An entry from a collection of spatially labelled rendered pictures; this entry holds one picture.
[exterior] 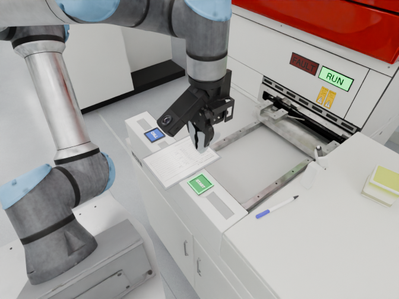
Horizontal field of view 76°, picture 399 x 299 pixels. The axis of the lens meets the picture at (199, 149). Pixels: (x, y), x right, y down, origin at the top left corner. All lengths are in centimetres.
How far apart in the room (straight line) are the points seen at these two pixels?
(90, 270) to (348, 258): 56
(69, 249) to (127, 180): 141
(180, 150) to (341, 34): 59
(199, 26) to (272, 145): 73
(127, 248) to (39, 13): 45
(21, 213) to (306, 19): 95
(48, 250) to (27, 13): 45
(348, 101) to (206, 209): 62
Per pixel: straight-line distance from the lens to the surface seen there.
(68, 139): 72
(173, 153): 82
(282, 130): 107
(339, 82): 101
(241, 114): 121
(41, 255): 66
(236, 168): 97
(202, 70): 47
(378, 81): 96
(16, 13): 54
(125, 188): 198
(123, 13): 41
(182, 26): 45
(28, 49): 75
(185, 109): 50
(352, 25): 90
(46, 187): 66
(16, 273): 92
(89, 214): 92
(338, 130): 107
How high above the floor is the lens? 156
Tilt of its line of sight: 46 degrees down
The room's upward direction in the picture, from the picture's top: straight up
